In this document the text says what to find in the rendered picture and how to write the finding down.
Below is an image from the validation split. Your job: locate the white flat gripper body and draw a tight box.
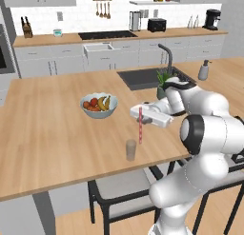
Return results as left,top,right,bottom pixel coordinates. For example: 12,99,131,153
129,103,174,129

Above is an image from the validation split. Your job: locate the red striped straw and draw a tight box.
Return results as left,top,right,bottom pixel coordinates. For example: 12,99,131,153
138,106,144,145

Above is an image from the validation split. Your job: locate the clear glass cup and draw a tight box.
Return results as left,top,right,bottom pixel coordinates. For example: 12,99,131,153
125,139,138,162

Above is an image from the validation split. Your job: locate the open white drawer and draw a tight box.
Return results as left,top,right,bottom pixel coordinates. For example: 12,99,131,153
82,42,116,62

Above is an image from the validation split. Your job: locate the green potted plant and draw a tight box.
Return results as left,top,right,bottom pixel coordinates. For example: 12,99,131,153
154,69,175,101

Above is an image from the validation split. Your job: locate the dark grey sink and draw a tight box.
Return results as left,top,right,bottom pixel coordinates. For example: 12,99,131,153
116,66,197,91

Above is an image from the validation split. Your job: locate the yellow banana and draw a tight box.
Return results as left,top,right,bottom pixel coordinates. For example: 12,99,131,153
97,94,112,112

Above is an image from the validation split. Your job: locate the pale blue fruit bowl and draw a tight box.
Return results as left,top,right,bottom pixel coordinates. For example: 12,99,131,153
79,92,119,120

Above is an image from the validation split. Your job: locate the grey sink tap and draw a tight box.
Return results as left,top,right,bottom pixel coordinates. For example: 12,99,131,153
157,43,174,76

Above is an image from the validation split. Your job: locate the grey soap dispenser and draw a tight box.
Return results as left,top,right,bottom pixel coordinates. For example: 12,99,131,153
197,59,211,82

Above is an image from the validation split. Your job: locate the black toaster oven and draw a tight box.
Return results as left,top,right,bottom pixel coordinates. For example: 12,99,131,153
147,17,168,33

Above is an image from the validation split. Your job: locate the black hob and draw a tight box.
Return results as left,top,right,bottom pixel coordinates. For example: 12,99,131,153
77,29,139,42

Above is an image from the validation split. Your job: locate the grey base cupboard run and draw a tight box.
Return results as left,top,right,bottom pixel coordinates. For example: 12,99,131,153
13,33,227,79

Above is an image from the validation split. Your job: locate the black coffee machine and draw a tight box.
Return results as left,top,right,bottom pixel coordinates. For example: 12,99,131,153
202,9,223,31

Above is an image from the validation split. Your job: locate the small teal bowl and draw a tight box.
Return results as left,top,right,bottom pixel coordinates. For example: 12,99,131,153
52,28,64,38

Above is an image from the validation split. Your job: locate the wooden knife block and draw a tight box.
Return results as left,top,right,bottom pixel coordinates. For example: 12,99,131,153
20,15,34,39

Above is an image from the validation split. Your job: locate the black frame grey seat chair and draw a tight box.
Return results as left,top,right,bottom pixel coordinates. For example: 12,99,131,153
167,148,244,235
87,165,167,235

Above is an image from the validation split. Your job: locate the white wall shelf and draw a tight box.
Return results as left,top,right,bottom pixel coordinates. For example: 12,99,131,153
129,0,181,6

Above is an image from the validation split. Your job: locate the wooden rail with hanging tools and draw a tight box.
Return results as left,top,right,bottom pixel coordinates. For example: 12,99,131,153
91,0,113,20

